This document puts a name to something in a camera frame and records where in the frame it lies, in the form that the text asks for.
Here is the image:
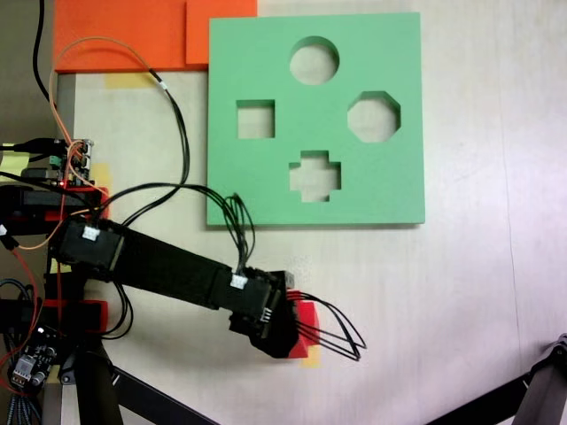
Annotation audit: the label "black plug cable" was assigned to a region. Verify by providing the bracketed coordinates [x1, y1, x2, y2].
[0, 138, 55, 155]

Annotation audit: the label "red cross columnar block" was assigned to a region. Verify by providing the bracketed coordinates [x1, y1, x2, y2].
[287, 300, 322, 359]

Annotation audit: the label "black wire loop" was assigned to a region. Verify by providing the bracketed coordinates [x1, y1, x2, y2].
[104, 282, 134, 341]

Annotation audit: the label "green controller circuit board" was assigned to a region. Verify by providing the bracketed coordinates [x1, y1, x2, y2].
[48, 137, 97, 187]

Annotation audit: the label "braided grey cable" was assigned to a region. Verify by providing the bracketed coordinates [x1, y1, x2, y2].
[0, 393, 43, 425]

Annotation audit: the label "small black circuit board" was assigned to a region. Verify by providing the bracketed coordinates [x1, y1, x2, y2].
[8, 325, 58, 393]

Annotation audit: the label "black gripper motor wires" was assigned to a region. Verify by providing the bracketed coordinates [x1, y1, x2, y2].
[285, 290, 369, 363]

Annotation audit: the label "black tripod leg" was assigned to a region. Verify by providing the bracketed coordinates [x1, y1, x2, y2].
[424, 374, 532, 425]
[59, 340, 124, 425]
[513, 331, 567, 425]
[110, 367, 219, 425]

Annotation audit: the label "large orange foam block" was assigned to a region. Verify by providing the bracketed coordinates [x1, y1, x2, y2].
[52, 0, 209, 74]

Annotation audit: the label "thick black cable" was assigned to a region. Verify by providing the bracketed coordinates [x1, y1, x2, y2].
[33, 0, 52, 103]

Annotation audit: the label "green shape sorting board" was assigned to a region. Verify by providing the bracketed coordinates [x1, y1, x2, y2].
[206, 12, 427, 230]

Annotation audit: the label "red printed base clamp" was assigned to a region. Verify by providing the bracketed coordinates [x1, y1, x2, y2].
[43, 298, 110, 336]
[43, 185, 112, 222]

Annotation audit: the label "yellow tape strip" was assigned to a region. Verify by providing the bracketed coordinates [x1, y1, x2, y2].
[105, 73, 154, 89]

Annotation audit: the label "thin orange wire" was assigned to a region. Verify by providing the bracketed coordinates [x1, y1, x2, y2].
[48, 36, 154, 160]

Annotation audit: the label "long black twin wire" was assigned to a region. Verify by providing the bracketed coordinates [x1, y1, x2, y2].
[119, 68, 192, 227]

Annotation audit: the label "yellow tape marker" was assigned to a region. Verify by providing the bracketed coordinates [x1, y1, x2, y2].
[299, 344, 323, 369]

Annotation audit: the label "black servo wire bundle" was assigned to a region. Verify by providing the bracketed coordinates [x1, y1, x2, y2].
[99, 182, 257, 279]

